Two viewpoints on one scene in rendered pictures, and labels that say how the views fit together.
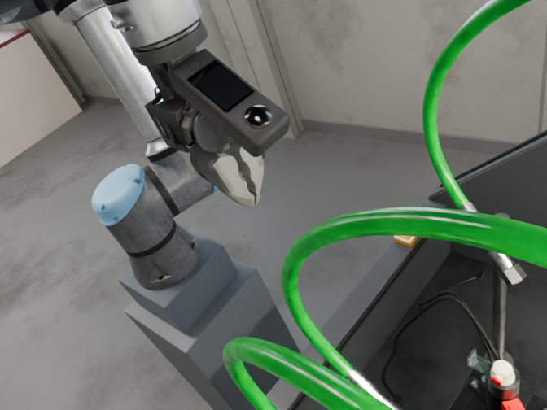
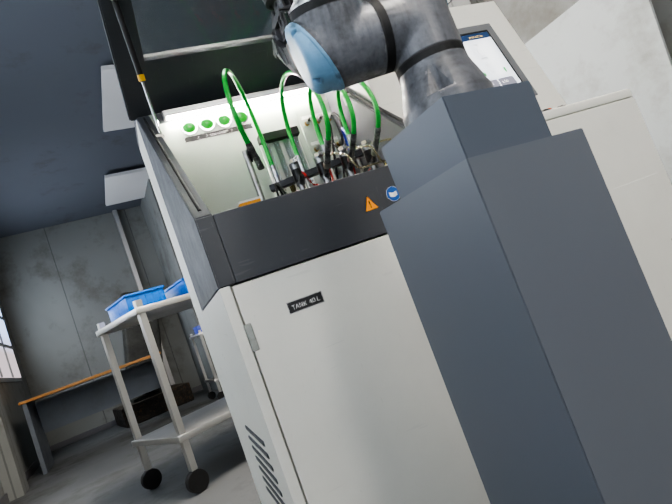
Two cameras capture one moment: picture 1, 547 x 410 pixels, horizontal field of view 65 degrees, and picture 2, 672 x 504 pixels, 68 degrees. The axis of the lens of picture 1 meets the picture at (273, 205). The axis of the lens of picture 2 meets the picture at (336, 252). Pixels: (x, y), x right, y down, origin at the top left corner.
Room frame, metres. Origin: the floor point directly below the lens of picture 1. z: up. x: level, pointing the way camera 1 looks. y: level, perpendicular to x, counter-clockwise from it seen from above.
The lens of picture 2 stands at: (1.57, 0.16, 0.69)
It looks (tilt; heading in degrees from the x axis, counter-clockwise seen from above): 4 degrees up; 191
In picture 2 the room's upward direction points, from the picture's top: 20 degrees counter-clockwise
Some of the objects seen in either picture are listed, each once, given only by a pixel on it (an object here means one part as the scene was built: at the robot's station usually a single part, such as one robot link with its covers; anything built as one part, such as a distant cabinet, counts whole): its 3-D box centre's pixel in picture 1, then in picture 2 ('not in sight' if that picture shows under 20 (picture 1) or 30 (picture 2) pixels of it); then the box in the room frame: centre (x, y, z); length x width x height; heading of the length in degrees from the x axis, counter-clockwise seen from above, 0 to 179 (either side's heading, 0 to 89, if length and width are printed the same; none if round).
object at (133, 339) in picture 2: not in sight; (136, 351); (-5.01, -4.35, 0.92); 1.10 x 1.08 x 1.84; 37
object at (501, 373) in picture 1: (501, 377); not in sight; (0.17, -0.13, 1.09); 0.02 x 0.02 x 0.03
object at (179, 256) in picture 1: (158, 246); (440, 88); (0.73, 0.26, 0.95); 0.15 x 0.15 x 0.10
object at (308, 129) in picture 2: not in sight; (327, 144); (-0.18, -0.06, 1.20); 0.13 x 0.03 x 0.31; 122
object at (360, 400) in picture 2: not in sight; (412, 380); (0.39, 0.00, 0.44); 0.65 x 0.02 x 0.68; 122
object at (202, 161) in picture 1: (212, 155); not in sight; (0.40, 0.04, 1.28); 0.05 x 0.02 x 0.09; 122
